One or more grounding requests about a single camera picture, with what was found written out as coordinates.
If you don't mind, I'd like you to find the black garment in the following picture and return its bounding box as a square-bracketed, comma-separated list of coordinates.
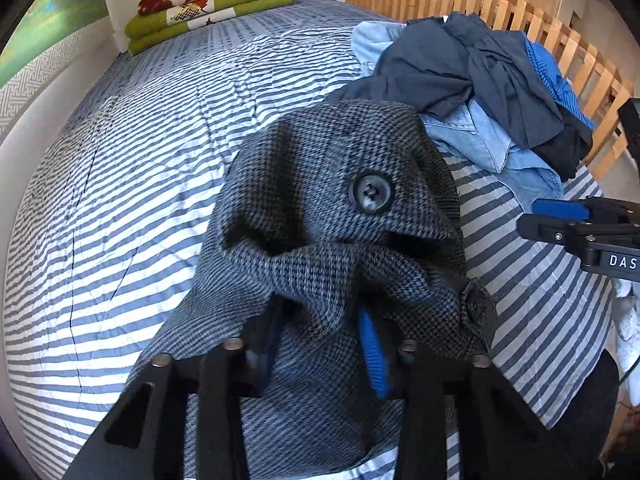
[532, 125, 593, 181]

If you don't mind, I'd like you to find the bright blue knit garment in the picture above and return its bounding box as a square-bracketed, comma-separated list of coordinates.
[522, 40, 596, 128]

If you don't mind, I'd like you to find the pile of blue clothes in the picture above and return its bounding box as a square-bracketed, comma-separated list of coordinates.
[350, 21, 566, 211]

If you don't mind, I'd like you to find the grey houndstooth coat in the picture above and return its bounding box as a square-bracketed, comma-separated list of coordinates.
[127, 100, 498, 480]

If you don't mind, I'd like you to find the blue white striped bedspread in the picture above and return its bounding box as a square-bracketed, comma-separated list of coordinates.
[5, 0, 618, 480]

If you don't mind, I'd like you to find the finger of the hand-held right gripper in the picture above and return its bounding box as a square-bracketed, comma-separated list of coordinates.
[517, 213, 601, 257]
[531, 197, 630, 225]

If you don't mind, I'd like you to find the dark navy garment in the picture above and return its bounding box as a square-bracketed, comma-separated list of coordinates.
[325, 12, 566, 151]

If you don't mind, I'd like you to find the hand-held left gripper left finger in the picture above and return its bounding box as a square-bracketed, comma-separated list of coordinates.
[65, 300, 287, 480]

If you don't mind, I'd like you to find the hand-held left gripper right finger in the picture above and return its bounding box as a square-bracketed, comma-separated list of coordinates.
[357, 310, 591, 480]

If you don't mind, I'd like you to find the person's right forearm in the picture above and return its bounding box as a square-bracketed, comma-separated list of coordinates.
[545, 347, 640, 480]

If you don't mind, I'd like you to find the person's right hand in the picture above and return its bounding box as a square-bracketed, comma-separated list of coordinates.
[612, 280, 640, 361]

